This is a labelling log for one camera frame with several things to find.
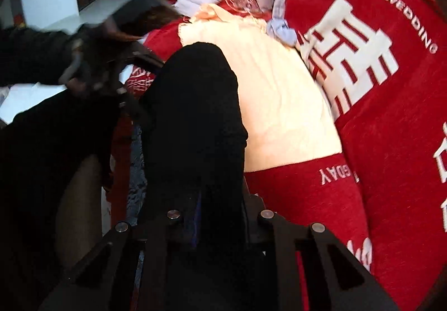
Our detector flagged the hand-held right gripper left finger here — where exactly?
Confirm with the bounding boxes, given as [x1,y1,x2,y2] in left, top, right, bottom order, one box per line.
[38,192,204,311]

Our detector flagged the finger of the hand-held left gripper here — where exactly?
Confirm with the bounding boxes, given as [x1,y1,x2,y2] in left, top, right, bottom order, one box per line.
[120,44,165,70]
[117,87,156,125]

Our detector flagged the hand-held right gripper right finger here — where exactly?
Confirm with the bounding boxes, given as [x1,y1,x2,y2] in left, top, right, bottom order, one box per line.
[241,192,400,311]

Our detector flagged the black pants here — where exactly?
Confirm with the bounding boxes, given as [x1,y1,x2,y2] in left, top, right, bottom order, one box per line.
[0,42,248,311]

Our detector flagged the blue-grey leaf-patterned sheet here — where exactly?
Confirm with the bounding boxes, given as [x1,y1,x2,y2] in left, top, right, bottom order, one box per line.
[126,122,149,228]

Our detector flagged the cream fleece blanket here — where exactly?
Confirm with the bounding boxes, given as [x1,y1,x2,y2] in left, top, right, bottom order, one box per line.
[178,4,343,174]

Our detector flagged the red printed blanket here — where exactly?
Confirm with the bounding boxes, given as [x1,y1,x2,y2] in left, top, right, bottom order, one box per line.
[108,0,447,311]

